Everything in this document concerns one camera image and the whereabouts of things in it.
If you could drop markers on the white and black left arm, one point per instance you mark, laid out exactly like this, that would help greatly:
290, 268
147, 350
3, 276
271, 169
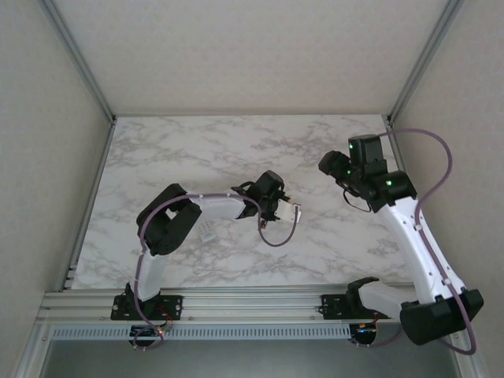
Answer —
220, 204

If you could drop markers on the aluminium frame post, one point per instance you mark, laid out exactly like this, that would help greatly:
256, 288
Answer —
85, 67
423, 59

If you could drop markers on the white remote with coloured buttons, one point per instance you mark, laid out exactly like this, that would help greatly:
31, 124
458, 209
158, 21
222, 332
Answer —
206, 232

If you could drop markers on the black controller board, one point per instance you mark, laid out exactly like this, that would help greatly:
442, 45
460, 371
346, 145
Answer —
364, 334
143, 342

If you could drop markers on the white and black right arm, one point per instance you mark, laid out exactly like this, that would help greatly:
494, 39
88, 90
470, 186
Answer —
409, 236

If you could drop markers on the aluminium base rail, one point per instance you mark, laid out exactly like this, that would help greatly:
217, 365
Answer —
256, 305

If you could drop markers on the aluminium side rail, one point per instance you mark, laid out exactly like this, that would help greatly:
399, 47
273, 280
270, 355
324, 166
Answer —
99, 157
402, 157

